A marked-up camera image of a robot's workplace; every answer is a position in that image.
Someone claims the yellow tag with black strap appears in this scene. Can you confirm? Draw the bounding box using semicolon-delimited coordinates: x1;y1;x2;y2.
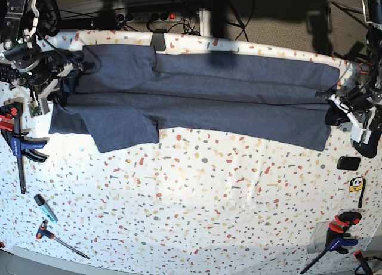
349;175;366;209

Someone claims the white power strip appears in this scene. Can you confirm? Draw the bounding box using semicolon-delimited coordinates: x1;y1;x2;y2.
116;12;182;23

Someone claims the white table leg post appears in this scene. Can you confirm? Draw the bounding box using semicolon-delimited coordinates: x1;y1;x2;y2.
199;9;212;38

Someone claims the orange T-handle hex key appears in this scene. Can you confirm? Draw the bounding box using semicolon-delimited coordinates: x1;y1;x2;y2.
36;220;90;259

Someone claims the light blue highlighter marker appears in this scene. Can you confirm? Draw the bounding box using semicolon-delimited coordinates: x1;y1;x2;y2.
33;194;58;223

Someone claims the black game controller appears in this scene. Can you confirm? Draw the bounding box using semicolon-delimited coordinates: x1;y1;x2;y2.
352;140;379;159

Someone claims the black TV remote control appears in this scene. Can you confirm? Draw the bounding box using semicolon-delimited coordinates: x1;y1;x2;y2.
0;63;19;84

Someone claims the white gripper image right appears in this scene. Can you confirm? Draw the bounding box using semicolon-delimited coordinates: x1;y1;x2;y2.
325;94;377;144

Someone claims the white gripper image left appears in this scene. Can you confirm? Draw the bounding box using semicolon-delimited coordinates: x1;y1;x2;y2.
10;64;78;118

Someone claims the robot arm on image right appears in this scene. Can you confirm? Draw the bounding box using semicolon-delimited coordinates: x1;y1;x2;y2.
326;0;381;146

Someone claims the small black box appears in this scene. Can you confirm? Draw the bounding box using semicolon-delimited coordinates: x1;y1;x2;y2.
337;156;361;171

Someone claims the red black clamp corner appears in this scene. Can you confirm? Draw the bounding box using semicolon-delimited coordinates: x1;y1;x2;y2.
354;251;374;275

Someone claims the black table edge clamp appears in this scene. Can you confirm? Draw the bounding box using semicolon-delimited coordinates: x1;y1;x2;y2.
150;29;167;52

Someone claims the blue grey T-shirt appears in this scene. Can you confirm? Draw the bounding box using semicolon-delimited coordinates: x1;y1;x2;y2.
50;45;340;153

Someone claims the blue bar clamp right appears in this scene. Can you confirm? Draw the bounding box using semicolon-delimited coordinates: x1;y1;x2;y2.
300;212;362;274

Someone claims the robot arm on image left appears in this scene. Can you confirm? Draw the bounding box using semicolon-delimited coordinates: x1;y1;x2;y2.
1;0;82;117

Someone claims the blue black bar clamp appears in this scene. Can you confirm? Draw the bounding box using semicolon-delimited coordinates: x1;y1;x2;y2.
1;102;48;194

